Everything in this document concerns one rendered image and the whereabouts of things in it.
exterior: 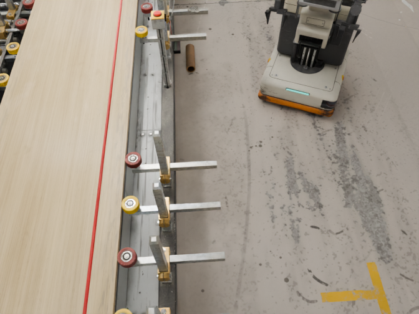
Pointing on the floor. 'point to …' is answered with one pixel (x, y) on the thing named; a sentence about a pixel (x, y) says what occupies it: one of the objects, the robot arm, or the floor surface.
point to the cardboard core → (190, 58)
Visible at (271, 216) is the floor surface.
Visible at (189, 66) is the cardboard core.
